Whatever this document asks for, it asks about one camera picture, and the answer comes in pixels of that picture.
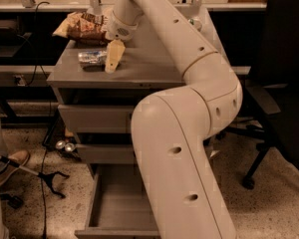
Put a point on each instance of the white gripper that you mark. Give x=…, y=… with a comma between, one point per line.
x=119, y=30

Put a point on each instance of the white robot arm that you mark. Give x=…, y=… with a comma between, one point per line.
x=169, y=127

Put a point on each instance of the grey drawer cabinet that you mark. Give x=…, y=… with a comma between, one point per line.
x=148, y=66

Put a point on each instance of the grey top drawer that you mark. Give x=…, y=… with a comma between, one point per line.
x=96, y=119

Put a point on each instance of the grey middle drawer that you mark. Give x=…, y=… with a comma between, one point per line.
x=106, y=154

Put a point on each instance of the silver can on floor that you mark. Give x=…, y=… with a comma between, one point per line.
x=60, y=144

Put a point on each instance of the grey open bottom drawer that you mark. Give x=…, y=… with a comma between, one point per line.
x=119, y=206

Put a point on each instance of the brown chip bag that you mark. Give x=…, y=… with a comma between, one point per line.
x=85, y=28

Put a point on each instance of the tan shoe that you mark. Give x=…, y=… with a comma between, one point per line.
x=21, y=157

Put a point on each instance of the black office chair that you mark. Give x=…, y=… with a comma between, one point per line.
x=271, y=88

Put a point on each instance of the wall power outlet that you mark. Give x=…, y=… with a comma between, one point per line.
x=19, y=80

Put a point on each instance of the black floor wire rack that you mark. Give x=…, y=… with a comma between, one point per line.
x=58, y=131

